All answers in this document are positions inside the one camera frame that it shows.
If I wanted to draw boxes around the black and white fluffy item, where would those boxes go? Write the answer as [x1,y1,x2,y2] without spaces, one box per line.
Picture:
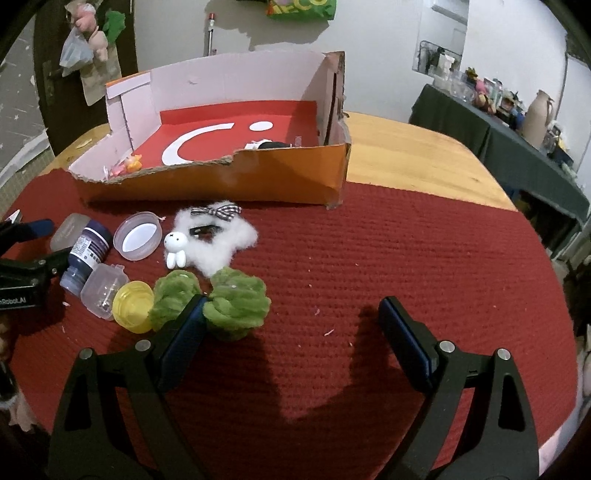
[242,138,296,151]

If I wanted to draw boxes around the dark blue ink bottle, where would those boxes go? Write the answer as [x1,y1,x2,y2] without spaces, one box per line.
[60,220,114,296]

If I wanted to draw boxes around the small yellow pink toy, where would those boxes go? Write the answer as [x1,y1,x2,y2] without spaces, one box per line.
[108,154,144,177]

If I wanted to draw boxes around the red ribbed mat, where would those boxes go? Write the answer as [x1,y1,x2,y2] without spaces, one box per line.
[0,173,583,480]

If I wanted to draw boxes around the white fluffy star hair clip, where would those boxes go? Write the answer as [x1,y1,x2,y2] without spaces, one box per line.
[173,199,259,278]

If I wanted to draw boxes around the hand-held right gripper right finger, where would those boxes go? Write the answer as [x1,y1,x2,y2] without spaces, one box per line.
[379,295,541,480]

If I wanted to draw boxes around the green printed bag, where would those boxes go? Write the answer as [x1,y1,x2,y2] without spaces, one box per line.
[264,0,337,21]

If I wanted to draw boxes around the wooden table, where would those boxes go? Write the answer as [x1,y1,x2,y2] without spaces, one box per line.
[39,111,520,213]

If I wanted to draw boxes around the pink plush toy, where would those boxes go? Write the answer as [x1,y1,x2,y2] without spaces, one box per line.
[65,0,112,63]

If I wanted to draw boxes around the white rabbit figurine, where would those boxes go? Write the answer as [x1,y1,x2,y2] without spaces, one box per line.
[164,231,188,269]

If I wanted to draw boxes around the dark green clothed table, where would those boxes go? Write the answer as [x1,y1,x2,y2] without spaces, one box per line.
[409,84,591,245]

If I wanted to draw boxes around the clear round lid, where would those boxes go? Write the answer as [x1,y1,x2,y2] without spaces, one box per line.
[113,211,165,262]

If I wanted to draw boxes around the grey star-patterned cloth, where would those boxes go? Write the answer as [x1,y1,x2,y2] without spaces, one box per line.
[0,28,51,185]

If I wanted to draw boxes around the row of bottles and toys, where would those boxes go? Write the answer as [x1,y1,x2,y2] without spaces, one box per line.
[431,67,578,171]

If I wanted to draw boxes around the orange cardboard box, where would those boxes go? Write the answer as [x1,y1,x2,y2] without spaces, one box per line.
[67,50,352,210]

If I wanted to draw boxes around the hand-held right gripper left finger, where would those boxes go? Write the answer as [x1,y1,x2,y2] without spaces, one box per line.
[46,294,219,480]

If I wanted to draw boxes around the green plush toy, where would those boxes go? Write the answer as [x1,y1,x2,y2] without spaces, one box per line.
[102,9,126,42]

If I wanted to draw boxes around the yellow round lid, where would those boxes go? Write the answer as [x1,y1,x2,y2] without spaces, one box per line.
[113,281,155,334]

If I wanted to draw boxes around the beige hanging cloth bag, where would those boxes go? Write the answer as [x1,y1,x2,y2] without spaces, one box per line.
[81,51,123,107]

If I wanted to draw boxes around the green yarn ball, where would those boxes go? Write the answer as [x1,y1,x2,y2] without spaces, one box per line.
[148,270,204,332]
[203,266,272,342]

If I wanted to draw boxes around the grey translucent plastic box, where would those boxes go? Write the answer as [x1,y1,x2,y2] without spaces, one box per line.
[50,213,90,252]

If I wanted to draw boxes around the wall shelf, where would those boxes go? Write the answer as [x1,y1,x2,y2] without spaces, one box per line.
[412,41,462,77]

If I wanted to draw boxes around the beige jug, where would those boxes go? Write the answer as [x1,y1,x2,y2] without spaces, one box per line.
[524,90,555,148]

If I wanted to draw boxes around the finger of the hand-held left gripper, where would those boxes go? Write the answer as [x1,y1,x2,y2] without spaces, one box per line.
[0,249,75,289]
[0,217,56,252]

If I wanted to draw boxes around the dark brown door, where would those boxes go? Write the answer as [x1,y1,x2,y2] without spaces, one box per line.
[32,0,139,158]

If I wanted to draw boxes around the clear plastic bag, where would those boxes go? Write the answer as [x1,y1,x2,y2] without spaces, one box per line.
[59,28,95,77]

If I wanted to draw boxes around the small clear plastic box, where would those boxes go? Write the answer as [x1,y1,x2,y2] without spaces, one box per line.
[81,264,130,320]

